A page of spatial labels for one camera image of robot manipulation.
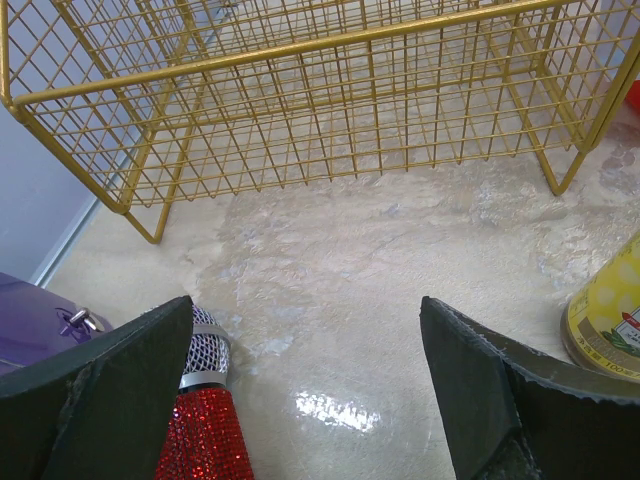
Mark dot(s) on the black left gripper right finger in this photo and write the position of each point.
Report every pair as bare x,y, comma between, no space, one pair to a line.
512,412

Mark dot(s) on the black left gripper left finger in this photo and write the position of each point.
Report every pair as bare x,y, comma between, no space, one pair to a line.
100,410

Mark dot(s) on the green yellow-capped sauce bottle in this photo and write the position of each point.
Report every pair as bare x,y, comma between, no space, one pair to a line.
600,324

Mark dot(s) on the red glitter microphone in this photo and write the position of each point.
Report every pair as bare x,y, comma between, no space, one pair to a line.
204,439

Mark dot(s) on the gold wire rack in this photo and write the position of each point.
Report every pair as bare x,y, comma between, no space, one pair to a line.
148,103

